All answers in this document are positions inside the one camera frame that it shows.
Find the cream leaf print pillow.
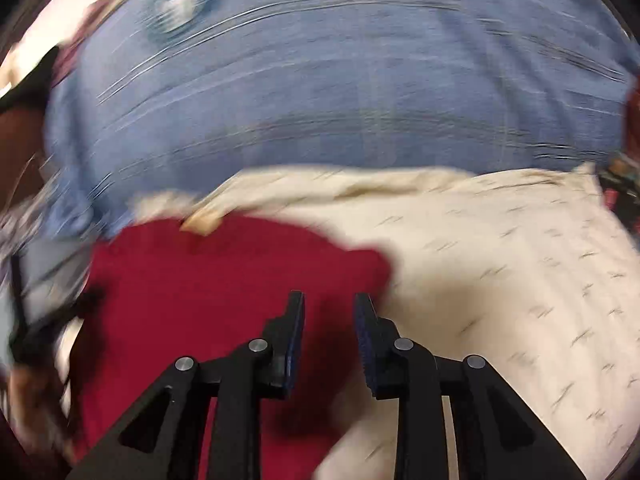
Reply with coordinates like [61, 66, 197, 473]
[131, 162, 639, 479]

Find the blue plaid pillow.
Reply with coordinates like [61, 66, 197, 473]
[44, 0, 639, 237]

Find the red fleece garment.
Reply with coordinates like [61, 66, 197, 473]
[70, 214, 392, 479]

